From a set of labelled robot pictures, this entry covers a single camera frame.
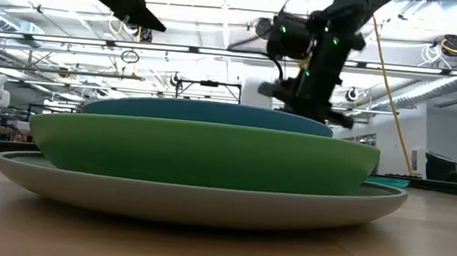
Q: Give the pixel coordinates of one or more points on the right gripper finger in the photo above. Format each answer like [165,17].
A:
[341,120]

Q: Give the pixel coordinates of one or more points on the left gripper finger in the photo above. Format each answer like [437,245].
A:
[143,15]

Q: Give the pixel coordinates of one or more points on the teal translucent plate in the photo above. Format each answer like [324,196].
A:
[389,182]

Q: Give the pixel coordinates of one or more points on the blue plastic plate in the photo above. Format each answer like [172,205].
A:
[205,113]

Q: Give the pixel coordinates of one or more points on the green plastic plate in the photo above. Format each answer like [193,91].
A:
[209,155]

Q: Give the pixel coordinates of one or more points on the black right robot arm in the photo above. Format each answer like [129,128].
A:
[346,10]

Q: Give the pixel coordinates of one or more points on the white column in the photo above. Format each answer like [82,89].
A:
[250,94]

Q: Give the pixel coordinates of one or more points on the black office chair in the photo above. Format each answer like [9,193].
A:
[440,167]

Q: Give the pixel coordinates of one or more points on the large grey plate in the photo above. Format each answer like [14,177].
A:
[205,204]

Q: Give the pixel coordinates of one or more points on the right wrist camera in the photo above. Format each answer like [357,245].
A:
[269,89]

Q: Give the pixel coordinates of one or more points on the black background rig frame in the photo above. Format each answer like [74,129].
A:
[209,83]

